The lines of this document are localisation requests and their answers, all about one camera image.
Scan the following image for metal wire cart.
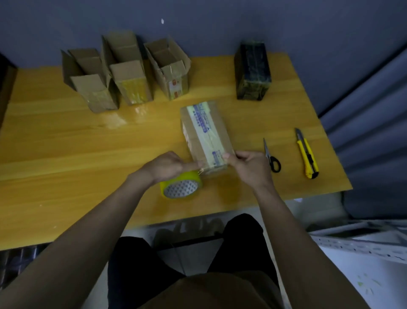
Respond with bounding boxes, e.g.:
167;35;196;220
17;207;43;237
0;242;53;290

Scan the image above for person's black trousers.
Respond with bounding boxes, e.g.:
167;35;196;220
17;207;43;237
106;213;280;309

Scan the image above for person's brown shirt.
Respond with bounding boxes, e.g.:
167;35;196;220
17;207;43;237
138;270;285;309

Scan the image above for grey pleated curtain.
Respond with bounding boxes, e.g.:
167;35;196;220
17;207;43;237
318;44;407;220

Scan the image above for person's left hand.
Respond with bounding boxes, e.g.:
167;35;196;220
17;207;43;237
127;150;204;188

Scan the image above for small carton red label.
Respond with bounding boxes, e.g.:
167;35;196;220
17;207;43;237
143;35;192;101

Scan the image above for small carton yellow tape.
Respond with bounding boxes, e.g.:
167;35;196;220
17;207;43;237
100;30;155;107

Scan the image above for yellow tape roll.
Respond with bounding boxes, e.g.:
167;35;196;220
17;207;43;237
159;170;204;200

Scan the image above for black cardboard box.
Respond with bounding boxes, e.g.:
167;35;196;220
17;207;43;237
234;39;273;102

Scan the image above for yellow utility knife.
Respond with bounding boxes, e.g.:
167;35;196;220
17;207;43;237
294;127;320;180

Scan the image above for person's right hand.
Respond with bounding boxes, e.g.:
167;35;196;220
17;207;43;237
221;150;277;195

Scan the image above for person's left forearm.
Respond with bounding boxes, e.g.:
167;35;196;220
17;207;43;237
0;173;156;309

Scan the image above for large flat brown carton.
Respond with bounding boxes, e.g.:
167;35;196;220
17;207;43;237
0;52;18;128

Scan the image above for brown box with white label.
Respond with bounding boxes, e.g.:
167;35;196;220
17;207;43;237
179;101;237;176

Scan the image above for black handled scissors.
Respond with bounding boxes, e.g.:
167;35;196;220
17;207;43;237
262;137;282;174

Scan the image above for white metal rack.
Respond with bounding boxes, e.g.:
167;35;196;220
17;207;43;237
307;219;407;309

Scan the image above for person's right forearm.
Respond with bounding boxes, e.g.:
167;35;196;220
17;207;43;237
253;186;373;309

